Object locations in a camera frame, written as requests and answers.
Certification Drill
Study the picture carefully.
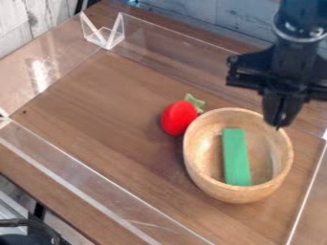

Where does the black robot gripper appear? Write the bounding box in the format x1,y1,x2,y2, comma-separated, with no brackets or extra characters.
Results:
225,37,327,128

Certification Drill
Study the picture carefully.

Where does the green rectangular block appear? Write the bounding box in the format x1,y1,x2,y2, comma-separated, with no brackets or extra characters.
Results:
223,128,252,187

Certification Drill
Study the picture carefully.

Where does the brown wooden bowl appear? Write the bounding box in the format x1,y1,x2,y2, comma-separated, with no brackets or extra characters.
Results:
183,107,293,204

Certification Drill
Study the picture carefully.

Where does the red toy strawberry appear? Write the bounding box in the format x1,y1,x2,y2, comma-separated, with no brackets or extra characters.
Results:
160,93,205,136

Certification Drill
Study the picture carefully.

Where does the clear acrylic front barrier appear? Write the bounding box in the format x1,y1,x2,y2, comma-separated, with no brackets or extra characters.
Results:
0,116,215,245

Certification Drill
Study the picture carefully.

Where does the black clamp with screw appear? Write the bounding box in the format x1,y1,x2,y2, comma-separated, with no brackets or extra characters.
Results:
26,213,72,245

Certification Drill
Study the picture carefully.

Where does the black cable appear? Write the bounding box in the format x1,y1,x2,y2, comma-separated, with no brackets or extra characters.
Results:
0,218,48,245

